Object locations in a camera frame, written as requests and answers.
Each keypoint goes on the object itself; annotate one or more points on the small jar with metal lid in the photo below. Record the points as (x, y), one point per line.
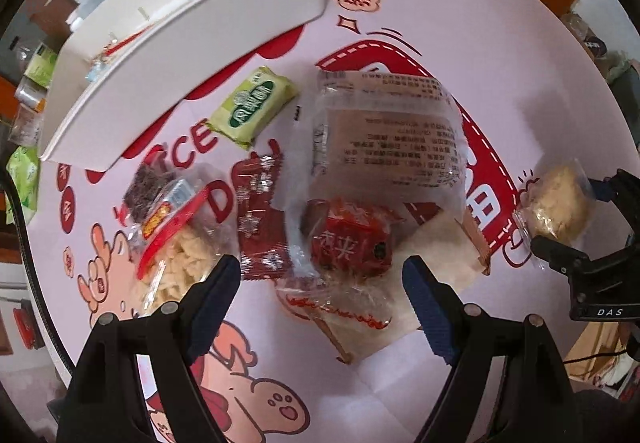
(27, 95)

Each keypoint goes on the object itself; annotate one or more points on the dark red snowflake packet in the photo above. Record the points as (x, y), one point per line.
(260, 223)

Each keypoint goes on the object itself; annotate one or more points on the glass bottle with green label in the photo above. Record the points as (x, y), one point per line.
(42, 65)

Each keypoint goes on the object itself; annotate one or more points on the white plastic storage bin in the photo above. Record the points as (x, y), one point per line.
(200, 48)

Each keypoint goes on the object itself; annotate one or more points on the beige wafer packet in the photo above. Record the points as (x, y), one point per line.
(350, 328)

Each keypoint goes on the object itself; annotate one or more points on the clear packet with brown cake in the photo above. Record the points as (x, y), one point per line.
(385, 133)

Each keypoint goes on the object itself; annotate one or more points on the clear bag of yellow crackers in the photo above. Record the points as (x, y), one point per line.
(175, 263)

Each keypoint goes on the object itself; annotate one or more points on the clear squeeze wash bottle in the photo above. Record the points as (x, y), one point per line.
(82, 5)

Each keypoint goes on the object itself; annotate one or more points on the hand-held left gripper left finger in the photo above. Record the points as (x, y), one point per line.
(212, 310)

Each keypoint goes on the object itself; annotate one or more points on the green snack packet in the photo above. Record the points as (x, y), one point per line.
(252, 105)

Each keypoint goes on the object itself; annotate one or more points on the long white red-edged packet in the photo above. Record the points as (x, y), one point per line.
(115, 45)

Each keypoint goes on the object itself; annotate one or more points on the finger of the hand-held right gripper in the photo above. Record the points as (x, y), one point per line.
(557, 250)
(602, 188)

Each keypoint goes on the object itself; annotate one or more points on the pale round pastry packet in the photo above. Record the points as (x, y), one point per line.
(552, 203)

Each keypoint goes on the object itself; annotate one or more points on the ribbed glass tumbler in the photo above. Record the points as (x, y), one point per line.
(24, 125)

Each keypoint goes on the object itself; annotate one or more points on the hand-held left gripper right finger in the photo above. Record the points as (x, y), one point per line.
(432, 310)

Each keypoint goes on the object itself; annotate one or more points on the green tissue pack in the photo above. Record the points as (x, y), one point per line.
(22, 178)

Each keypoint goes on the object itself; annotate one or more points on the dark purple snack packet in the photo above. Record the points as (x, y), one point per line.
(145, 188)

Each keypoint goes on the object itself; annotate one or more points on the red candy packet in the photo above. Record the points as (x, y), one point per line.
(350, 243)

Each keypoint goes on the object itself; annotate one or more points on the small packet with orange label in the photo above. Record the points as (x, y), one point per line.
(160, 218)

